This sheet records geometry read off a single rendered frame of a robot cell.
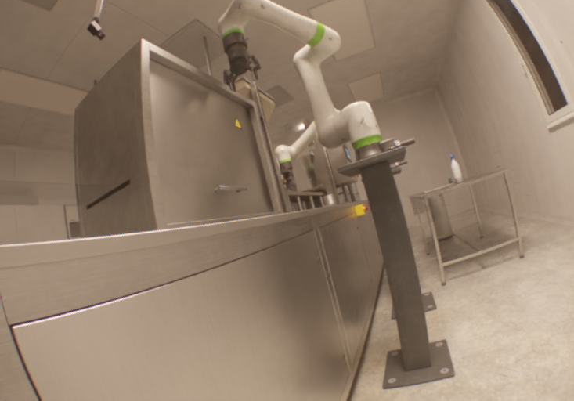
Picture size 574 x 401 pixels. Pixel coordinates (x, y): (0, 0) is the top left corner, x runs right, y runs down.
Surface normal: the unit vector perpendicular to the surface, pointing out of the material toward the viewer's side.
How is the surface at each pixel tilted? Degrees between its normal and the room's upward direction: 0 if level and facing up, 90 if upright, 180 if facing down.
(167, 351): 90
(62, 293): 90
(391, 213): 90
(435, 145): 90
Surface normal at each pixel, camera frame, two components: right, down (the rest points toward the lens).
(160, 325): 0.89, -0.29
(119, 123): -0.39, -0.04
